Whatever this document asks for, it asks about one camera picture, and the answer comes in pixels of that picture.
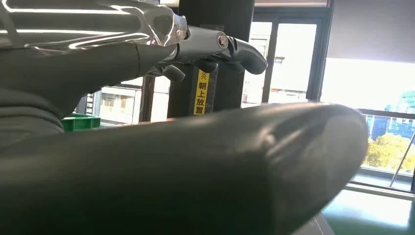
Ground black inbound scanner machine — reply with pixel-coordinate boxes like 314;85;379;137
167;0;256;119

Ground yellow label sticker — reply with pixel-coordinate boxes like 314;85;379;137
193;70;210;116

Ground green plastic crate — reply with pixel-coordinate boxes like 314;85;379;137
61;113;101;133

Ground grey roller blind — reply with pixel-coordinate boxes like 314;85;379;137
326;0;415;64

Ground thin metal pole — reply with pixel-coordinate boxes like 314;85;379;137
389;132;415;188

